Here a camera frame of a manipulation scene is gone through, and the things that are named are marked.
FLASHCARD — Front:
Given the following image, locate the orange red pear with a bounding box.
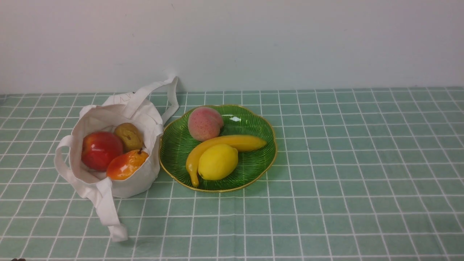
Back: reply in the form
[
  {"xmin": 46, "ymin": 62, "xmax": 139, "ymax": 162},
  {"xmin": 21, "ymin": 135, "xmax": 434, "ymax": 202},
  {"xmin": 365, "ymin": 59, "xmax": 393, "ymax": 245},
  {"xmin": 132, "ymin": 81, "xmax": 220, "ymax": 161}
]
[{"xmin": 106, "ymin": 148, "xmax": 149, "ymax": 180}]

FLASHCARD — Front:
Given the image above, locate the white canvas tote bag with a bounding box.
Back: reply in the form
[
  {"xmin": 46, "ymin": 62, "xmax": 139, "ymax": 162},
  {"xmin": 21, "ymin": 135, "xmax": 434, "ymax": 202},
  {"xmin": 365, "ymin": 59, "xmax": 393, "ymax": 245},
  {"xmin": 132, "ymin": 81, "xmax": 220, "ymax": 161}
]
[{"xmin": 54, "ymin": 76, "xmax": 179, "ymax": 242}]

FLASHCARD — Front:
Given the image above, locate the yellow banana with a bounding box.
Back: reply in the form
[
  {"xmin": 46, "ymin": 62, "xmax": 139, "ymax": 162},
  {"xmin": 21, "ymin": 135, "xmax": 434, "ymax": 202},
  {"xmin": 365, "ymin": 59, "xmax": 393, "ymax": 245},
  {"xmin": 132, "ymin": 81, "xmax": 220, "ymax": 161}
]
[{"xmin": 186, "ymin": 135, "xmax": 267, "ymax": 188}]

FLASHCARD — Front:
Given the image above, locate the pink peach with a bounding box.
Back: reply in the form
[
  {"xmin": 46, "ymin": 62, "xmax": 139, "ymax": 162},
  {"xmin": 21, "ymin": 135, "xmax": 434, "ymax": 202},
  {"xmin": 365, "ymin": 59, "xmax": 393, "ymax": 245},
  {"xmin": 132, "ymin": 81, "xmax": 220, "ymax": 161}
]
[{"xmin": 188, "ymin": 106, "xmax": 224, "ymax": 142}]

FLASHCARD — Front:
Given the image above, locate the yellow lemon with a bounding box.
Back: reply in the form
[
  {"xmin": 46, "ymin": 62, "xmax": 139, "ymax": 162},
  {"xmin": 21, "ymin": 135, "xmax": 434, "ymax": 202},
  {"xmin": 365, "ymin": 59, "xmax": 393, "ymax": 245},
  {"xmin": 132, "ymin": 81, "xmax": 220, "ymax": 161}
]
[{"xmin": 198, "ymin": 144, "xmax": 239, "ymax": 181}]

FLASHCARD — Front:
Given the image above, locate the green leaf-shaped glass plate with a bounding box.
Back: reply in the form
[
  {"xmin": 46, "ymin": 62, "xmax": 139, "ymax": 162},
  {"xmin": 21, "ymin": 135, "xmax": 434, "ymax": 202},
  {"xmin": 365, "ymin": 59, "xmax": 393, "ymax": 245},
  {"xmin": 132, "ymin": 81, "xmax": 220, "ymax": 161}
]
[{"xmin": 158, "ymin": 105, "xmax": 277, "ymax": 192}]

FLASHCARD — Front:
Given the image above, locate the red apple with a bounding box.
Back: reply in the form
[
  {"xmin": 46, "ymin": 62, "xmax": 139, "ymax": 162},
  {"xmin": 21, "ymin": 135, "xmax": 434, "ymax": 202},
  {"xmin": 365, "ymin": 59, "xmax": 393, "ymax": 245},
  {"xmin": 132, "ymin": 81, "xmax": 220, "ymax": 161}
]
[{"xmin": 81, "ymin": 132, "xmax": 123, "ymax": 172}]

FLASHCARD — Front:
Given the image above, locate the green checkered tablecloth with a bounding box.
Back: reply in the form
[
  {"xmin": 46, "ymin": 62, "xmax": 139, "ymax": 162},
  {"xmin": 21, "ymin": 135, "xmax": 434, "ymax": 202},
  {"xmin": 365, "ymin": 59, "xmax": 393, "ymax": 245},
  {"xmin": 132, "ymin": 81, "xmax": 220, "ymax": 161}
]
[{"xmin": 0, "ymin": 88, "xmax": 464, "ymax": 261}]

